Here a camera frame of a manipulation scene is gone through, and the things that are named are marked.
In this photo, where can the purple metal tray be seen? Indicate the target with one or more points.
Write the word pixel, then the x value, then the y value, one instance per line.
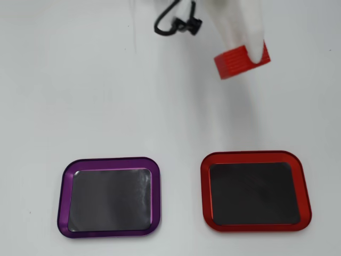
pixel 109 197

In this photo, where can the red ribbed block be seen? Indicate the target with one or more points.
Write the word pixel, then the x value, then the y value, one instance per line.
pixel 231 64

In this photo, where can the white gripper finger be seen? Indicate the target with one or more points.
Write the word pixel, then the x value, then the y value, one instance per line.
pixel 255 40
pixel 233 26

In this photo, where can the red metal tray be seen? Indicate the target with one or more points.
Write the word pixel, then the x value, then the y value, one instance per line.
pixel 253 194

